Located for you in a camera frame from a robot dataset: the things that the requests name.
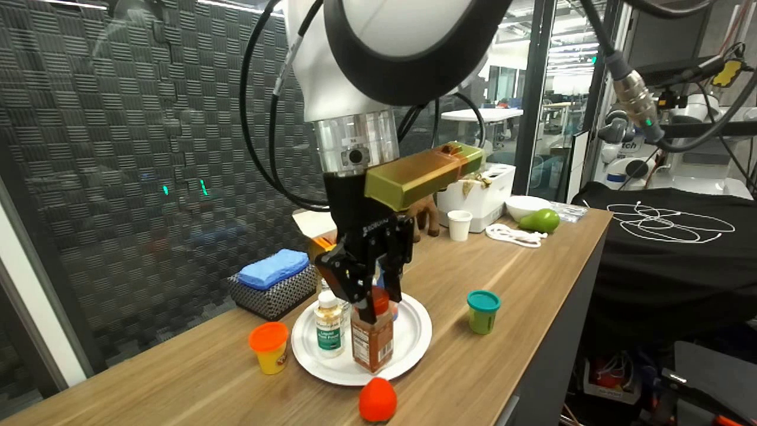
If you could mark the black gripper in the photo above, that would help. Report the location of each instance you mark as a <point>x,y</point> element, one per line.
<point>370,239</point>

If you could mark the white pill bottle green label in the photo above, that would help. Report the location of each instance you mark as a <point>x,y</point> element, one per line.
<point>330,323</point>

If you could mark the spice jar orange lid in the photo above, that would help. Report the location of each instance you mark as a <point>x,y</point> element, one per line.
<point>373,342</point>

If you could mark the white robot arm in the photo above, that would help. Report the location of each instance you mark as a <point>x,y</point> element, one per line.
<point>355,65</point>

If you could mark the white paper plate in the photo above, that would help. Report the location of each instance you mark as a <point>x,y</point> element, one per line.
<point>412,334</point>

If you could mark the brown moose plushie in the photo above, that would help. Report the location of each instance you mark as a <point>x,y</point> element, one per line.
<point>426,215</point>

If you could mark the orange plushie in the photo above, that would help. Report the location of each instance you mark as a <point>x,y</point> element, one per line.
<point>377,400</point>

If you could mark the yellow cardboard box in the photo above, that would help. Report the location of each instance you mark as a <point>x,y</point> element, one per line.
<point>318,230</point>

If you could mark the blue sponge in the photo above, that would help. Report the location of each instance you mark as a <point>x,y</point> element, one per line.
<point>270,271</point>

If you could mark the white paper cup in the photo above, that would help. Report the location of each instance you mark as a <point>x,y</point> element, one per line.
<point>459,225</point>

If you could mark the grey woven basket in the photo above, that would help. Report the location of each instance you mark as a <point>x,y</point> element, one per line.
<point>274,302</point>

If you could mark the green tub teal lid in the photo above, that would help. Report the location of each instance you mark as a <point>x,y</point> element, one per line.
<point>484,308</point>

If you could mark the yellow tub orange lid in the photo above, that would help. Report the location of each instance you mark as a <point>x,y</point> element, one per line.
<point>268,343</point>

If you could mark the white bowl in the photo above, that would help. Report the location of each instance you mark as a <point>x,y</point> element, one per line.
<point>520,205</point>

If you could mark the green pear toy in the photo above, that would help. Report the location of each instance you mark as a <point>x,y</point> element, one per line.
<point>540,221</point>

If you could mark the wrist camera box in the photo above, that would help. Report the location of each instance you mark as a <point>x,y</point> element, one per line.
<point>409,179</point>

